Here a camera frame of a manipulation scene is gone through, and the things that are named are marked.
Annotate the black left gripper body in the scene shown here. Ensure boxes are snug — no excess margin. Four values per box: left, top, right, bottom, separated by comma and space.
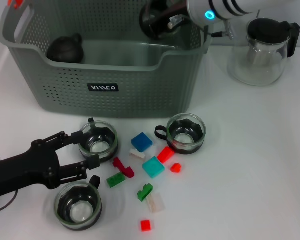
0, 139, 62, 200

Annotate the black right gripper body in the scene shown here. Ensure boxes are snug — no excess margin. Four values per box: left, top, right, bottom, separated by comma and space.
149, 0, 191, 26

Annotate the glass teacup with black sleeve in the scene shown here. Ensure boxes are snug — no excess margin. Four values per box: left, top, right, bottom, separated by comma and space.
77, 117, 120, 163
53, 174, 103, 231
154, 113, 207, 156
139, 0, 191, 40

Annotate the grey-green perforated storage bin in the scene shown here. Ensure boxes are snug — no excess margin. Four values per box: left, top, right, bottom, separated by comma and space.
0, 0, 215, 120

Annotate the green flat building brick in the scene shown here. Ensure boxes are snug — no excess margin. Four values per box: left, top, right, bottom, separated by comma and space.
106, 172, 126, 188

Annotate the maroon stepped building brick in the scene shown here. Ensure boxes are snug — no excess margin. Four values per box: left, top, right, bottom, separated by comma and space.
112, 156, 135, 179

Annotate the small white building brick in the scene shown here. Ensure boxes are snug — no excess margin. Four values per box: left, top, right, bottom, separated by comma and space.
128, 148, 146, 161

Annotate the blue square building brick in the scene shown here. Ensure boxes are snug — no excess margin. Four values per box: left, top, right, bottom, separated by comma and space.
130, 131, 153, 153

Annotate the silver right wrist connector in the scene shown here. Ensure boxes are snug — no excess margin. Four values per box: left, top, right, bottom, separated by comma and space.
212, 21, 235, 40

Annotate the green stepped building brick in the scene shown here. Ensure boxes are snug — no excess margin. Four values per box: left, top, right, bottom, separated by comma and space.
136, 183, 154, 202

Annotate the cyan square building brick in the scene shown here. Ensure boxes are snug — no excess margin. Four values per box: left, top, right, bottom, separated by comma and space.
141, 156, 166, 179

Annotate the red rectangular building brick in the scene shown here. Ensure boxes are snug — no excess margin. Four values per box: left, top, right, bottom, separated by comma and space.
156, 146, 176, 165

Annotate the translucent white building brick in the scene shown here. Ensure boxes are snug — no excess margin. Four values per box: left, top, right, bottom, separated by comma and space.
145, 192, 166, 214

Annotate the small red round-top brick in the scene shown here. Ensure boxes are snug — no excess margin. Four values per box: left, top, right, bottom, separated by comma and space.
169, 162, 183, 174

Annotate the dark clay teapot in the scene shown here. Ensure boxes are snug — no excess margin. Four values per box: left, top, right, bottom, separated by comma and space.
46, 32, 85, 64

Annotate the glass teapot with black lid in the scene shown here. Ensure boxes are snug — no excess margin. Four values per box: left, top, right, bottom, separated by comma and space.
226, 17, 300, 87

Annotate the translucent cable plug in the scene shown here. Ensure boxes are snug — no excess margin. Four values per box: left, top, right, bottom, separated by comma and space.
168, 14, 185, 29

